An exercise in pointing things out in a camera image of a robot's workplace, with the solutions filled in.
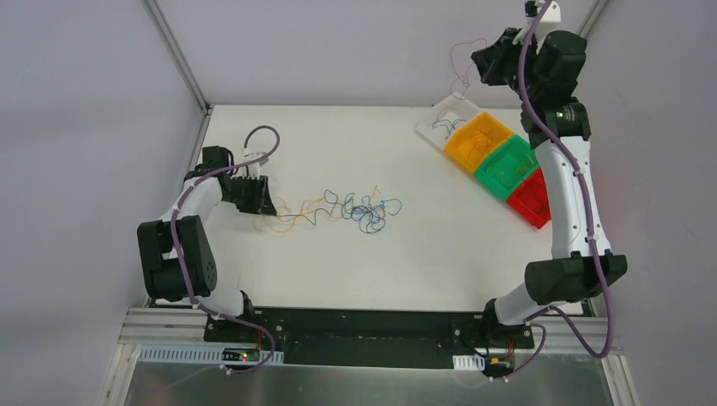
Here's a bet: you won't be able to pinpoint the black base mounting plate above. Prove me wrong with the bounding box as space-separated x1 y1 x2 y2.
203 307 534 369

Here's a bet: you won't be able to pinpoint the blue cable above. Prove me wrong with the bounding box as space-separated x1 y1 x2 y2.
432 118 468 139

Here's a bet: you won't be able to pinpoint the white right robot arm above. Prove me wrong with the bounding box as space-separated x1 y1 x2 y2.
471 28 627 347

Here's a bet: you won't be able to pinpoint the green plastic bin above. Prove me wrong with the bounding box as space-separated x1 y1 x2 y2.
474 134 539 200

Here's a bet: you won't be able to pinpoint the red plastic bin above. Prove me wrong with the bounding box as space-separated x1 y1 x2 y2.
506 168 551 229

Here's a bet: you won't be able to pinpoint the yellow cables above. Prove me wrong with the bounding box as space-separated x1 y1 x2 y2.
253 185 385 237

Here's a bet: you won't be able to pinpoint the yellow plastic bin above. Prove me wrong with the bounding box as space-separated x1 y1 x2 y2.
443 112 515 174

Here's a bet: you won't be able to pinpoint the brown cables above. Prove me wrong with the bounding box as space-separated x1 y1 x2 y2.
274 189 359 222

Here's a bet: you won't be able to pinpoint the aluminium frame rail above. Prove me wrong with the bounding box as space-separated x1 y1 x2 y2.
118 308 624 356

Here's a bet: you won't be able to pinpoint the clear plastic bin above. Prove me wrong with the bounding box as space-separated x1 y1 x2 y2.
414 92 484 151

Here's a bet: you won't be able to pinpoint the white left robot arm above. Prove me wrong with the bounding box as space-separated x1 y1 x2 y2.
137 146 277 343

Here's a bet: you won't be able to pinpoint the blue cables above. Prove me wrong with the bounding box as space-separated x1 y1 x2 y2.
340 193 403 235

